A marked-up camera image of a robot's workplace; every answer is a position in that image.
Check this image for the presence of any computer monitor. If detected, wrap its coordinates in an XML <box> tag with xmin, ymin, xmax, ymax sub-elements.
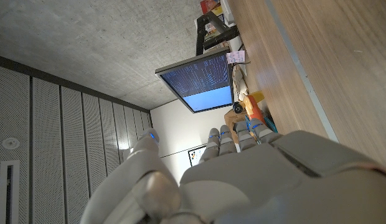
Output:
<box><xmin>154</xmin><ymin>47</ymin><xmax>235</xmax><ymax>114</ymax></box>

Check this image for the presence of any pink sticky note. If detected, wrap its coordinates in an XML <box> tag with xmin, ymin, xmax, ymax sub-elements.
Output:
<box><xmin>226</xmin><ymin>50</ymin><xmax>246</xmax><ymax>65</ymax></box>

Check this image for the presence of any black framed whiteboard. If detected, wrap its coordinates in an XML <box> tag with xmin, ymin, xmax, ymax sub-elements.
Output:
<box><xmin>188</xmin><ymin>145</ymin><xmax>210</xmax><ymax>167</ymax></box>

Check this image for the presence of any white plush toy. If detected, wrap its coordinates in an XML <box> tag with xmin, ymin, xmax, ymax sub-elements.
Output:
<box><xmin>233</xmin><ymin>68</ymin><xmax>250</xmax><ymax>101</ymax></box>

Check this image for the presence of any small white box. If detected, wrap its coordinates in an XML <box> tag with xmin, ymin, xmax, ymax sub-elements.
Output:
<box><xmin>220</xmin><ymin>0</ymin><xmax>237</xmax><ymax>27</ymax></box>

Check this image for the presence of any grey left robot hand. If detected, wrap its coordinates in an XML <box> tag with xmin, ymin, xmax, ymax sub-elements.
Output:
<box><xmin>80</xmin><ymin>118</ymin><xmax>386</xmax><ymax>224</ymax></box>

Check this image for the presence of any teal orange toy airplane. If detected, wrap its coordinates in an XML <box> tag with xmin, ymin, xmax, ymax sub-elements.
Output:
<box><xmin>232</xmin><ymin>90</ymin><xmax>278</xmax><ymax>134</ymax></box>

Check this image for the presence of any red printed box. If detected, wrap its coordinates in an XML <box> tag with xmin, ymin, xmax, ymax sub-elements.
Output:
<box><xmin>200</xmin><ymin>0</ymin><xmax>224</xmax><ymax>16</ymax></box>

